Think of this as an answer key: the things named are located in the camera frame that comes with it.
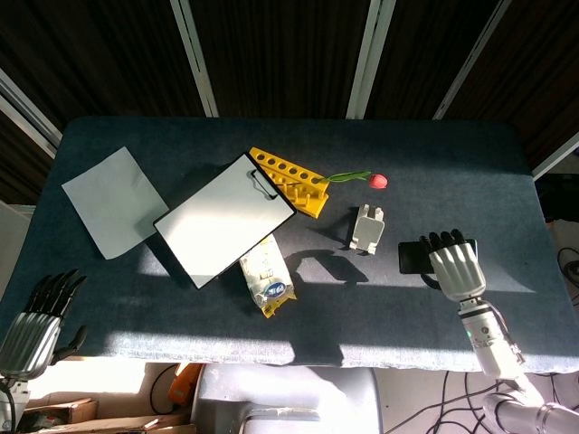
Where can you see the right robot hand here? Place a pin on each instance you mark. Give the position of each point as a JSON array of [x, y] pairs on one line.
[[459, 271]]

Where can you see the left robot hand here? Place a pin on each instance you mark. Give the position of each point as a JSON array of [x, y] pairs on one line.
[[29, 346]]

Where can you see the black smartphone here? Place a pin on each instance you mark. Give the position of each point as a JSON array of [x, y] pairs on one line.
[[410, 257]]

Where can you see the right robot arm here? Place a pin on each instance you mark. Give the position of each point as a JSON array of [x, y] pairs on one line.
[[490, 343]]

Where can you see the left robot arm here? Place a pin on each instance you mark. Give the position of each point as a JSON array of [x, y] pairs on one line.
[[11, 402]]

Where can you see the white plastic holder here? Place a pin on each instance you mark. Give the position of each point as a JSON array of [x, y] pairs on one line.
[[367, 228]]

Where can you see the cardboard box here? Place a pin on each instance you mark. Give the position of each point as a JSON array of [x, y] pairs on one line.
[[63, 409]]

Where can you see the artificial red tulip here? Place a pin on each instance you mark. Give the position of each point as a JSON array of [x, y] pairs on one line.
[[377, 181]]

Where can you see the blue table cloth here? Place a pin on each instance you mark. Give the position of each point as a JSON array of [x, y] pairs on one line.
[[407, 144]]

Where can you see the orange object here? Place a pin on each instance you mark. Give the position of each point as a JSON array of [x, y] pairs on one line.
[[184, 384]]

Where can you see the yellow test tube rack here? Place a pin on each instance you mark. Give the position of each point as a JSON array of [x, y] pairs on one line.
[[312, 199]]

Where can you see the white paper sheet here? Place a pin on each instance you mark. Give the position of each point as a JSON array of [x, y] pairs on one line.
[[111, 203]]

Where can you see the yellow white snack packet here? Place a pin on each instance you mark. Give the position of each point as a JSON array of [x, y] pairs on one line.
[[267, 276]]

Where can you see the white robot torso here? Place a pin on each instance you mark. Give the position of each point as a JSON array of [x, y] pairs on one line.
[[280, 389]]

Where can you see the white clipboard with black clip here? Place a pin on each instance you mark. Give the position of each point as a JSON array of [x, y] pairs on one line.
[[221, 221]]

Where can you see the white partition post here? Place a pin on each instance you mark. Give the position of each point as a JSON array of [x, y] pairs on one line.
[[195, 59], [558, 158], [470, 63], [27, 113], [368, 59]]

